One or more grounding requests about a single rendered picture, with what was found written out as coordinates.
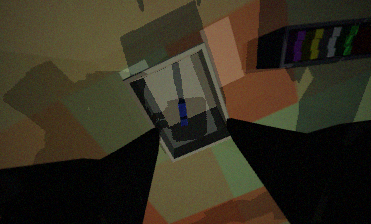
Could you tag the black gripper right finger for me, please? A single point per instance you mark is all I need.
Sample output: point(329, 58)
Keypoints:
point(299, 170)

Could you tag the grey rectangular tray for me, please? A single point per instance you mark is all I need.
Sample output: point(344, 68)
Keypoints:
point(187, 75)

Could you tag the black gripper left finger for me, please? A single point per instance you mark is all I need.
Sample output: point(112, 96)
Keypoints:
point(114, 189)

